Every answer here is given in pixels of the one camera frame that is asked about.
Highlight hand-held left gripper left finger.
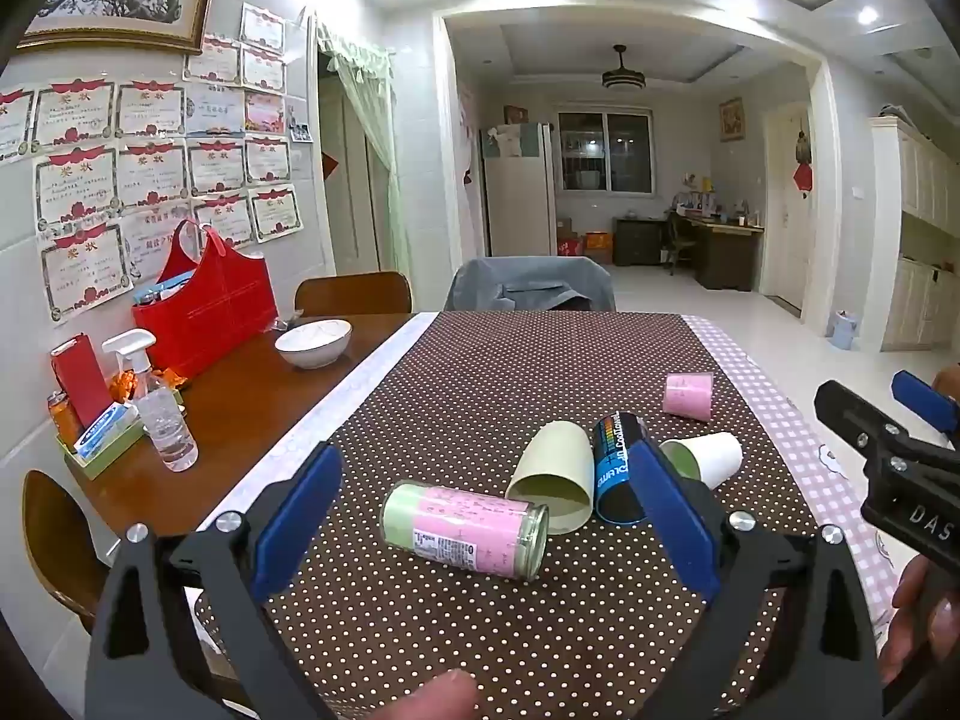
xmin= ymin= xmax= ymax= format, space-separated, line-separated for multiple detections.
xmin=84 ymin=442 xmax=344 ymax=720

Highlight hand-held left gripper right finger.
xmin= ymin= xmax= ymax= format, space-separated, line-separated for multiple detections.
xmin=628 ymin=439 xmax=884 ymax=720

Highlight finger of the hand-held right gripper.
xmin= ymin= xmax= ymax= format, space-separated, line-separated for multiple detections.
xmin=814 ymin=379 xmax=905 ymax=460
xmin=890 ymin=370 xmax=960 ymax=434

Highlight light green paper cup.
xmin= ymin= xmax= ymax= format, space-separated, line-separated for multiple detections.
xmin=505 ymin=420 xmax=595 ymax=535

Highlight white paper cup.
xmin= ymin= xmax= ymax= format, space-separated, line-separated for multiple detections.
xmin=659 ymin=431 xmax=744 ymax=490

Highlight black printed cup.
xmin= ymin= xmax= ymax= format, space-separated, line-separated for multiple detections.
xmin=591 ymin=411 xmax=650 ymax=527

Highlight pink cup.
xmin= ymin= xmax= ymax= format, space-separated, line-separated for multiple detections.
xmin=661 ymin=372 xmax=715 ymax=422

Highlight person's right hand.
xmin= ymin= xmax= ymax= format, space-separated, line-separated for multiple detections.
xmin=876 ymin=553 xmax=960 ymax=685

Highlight person's left hand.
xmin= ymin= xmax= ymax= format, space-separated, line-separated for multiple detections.
xmin=388 ymin=670 xmax=481 ymax=720

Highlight clear spray bottle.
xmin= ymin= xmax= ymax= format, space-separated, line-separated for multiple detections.
xmin=102 ymin=329 xmax=200 ymax=473

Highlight glass jar pink green label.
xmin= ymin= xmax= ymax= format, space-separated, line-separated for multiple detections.
xmin=380 ymin=479 xmax=551 ymax=583

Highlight white bowl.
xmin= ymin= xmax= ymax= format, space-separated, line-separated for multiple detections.
xmin=274 ymin=319 xmax=354 ymax=371

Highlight green tray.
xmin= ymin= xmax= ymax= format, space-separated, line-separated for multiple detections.
xmin=63 ymin=388 xmax=186 ymax=482

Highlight white door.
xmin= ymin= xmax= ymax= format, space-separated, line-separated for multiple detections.
xmin=763 ymin=108 xmax=813 ymax=314

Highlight wooden desk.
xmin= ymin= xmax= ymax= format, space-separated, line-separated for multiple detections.
xmin=693 ymin=213 xmax=765 ymax=292

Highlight blue white tissue packet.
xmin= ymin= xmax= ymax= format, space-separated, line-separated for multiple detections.
xmin=73 ymin=400 xmax=141 ymax=461

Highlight brown polka dot tablecloth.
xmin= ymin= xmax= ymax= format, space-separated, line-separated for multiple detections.
xmin=196 ymin=310 xmax=826 ymax=720

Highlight red tote bag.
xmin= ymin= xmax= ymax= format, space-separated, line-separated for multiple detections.
xmin=132 ymin=219 xmax=281 ymax=381

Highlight wooden chair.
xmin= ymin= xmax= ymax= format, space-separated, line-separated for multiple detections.
xmin=20 ymin=468 xmax=111 ymax=636
xmin=293 ymin=271 xmax=414 ymax=317

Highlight desk chair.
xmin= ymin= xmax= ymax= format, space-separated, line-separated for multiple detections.
xmin=663 ymin=209 xmax=699 ymax=277

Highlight red hanging ornament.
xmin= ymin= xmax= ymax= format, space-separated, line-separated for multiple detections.
xmin=790 ymin=127 xmax=815 ymax=200

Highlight orange can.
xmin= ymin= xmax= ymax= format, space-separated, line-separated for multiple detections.
xmin=46 ymin=391 xmax=80 ymax=446

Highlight red box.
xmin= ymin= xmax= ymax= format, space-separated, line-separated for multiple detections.
xmin=50 ymin=334 xmax=115 ymax=430

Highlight dark cabinet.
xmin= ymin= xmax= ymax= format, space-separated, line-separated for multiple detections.
xmin=613 ymin=215 xmax=673 ymax=266

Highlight grey covered chair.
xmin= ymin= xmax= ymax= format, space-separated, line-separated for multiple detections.
xmin=447 ymin=256 xmax=618 ymax=314

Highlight red cardboard boxes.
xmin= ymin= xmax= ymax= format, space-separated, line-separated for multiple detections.
xmin=556 ymin=218 xmax=615 ymax=266

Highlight window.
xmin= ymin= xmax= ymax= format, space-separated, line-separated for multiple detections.
xmin=556 ymin=110 xmax=654 ymax=195

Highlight white refrigerator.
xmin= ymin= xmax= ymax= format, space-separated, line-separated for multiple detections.
xmin=479 ymin=120 xmax=557 ymax=258

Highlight green curtain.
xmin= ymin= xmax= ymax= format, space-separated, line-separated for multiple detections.
xmin=314 ymin=13 xmax=413 ymax=287

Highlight ceiling fan lamp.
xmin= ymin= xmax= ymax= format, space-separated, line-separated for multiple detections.
xmin=601 ymin=44 xmax=647 ymax=92

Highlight cream wall cabinets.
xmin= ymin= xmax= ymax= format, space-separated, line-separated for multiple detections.
xmin=869 ymin=115 xmax=960 ymax=353

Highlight group of wall certificates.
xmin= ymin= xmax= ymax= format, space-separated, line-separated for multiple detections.
xmin=0 ymin=3 xmax=305 ymax=328

